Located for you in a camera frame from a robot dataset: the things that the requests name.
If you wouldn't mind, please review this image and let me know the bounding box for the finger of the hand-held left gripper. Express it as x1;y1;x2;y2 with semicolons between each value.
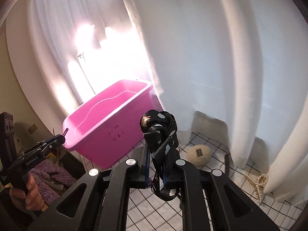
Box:
23;128;69;152

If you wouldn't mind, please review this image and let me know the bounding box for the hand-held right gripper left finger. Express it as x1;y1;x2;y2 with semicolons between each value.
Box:
26;146;151;231

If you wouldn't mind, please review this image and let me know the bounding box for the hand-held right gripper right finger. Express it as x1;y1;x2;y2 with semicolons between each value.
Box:
164;149;281;231

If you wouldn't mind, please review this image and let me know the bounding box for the beige fuzzy plush ball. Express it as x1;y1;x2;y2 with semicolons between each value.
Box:
186;144;211;166

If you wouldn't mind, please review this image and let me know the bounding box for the black cloud-print hair band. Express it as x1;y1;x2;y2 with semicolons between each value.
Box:
140;110;181;202

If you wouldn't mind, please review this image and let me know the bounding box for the pink plastic bin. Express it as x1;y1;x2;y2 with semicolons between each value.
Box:
63;79;152;169

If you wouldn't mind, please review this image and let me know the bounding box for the gold pearl hair claw clip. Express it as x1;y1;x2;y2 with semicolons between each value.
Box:
243;172;269;204

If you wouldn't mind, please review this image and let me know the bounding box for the person's left hand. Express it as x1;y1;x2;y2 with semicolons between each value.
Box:
10;173;46;213

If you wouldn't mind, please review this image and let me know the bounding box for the purple knitted cloth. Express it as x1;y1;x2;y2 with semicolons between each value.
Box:
28;161;78;205

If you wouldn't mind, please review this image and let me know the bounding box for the dark hair clip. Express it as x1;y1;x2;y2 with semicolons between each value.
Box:
224;153;231;174

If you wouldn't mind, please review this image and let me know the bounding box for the checked white bed sheet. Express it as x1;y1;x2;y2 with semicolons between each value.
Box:
82;130;306;231

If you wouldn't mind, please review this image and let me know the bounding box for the sheer white curtain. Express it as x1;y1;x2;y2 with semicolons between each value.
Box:
26;0;164;116

